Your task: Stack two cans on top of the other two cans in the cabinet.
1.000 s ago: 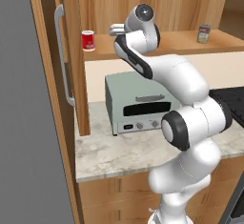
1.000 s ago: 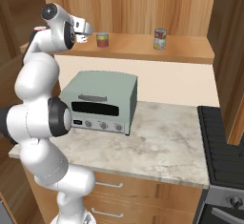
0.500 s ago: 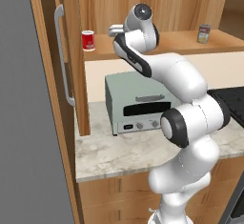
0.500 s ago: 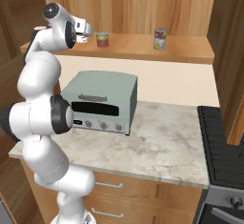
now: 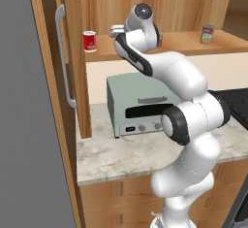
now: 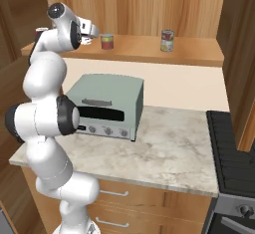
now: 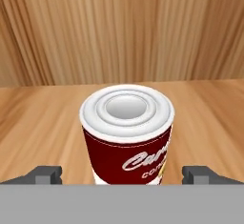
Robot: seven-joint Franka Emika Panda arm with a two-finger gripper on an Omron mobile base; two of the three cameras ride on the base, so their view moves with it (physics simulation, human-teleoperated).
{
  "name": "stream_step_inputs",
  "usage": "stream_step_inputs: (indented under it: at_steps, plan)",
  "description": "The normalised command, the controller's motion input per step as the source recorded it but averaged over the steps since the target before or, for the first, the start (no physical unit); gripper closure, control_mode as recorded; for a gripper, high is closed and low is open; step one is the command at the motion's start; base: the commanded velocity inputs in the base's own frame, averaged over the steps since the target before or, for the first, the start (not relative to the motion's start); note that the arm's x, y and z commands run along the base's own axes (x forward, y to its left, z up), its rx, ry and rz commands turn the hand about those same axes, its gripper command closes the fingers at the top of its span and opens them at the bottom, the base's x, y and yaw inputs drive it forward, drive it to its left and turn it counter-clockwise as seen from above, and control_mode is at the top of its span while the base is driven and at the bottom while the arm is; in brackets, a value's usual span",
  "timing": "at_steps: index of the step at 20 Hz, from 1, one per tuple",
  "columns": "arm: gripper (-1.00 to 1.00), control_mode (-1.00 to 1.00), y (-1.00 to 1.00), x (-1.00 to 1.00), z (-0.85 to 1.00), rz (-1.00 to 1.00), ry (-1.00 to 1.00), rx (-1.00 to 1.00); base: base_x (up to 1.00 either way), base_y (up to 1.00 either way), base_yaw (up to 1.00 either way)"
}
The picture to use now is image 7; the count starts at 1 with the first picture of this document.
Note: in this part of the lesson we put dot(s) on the red and white soup can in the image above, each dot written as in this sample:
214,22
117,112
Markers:
127,132

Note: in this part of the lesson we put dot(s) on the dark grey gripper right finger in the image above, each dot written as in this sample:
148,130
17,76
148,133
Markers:
198,174

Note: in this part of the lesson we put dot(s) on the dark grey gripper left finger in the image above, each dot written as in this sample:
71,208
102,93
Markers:
44,174

